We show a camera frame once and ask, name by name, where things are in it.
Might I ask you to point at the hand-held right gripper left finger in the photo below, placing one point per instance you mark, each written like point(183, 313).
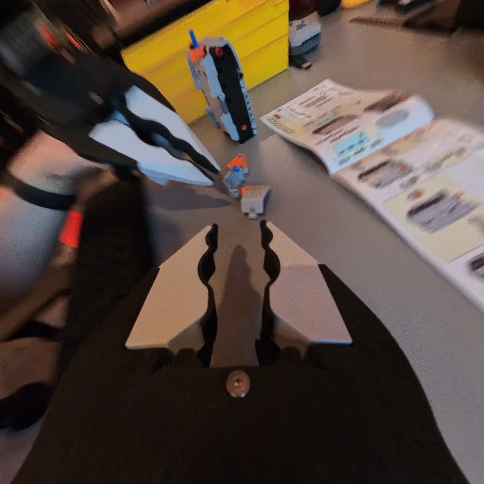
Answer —
point(170, 306)

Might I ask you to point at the grey electronic module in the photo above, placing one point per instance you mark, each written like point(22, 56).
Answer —
point(304, 34)

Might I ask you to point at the yellow plastic bin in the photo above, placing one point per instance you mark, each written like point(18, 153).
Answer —
point(170, 64)

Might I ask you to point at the grey desk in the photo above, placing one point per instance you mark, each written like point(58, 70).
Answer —
point(340, 245)

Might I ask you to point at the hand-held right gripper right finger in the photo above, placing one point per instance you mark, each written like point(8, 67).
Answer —
point(306, 306)

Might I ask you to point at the grey curved panel orange connector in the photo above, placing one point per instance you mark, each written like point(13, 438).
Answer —
point(255, 198)
point(234, 179)

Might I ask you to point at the open instruction booklet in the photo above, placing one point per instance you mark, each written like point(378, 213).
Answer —
point(378, 151)

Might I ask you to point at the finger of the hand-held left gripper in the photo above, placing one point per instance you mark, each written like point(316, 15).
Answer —
point(151, 162)
point(166, 117)

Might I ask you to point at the black grey building block assembly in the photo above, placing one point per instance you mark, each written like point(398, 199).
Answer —
point(230, 87)

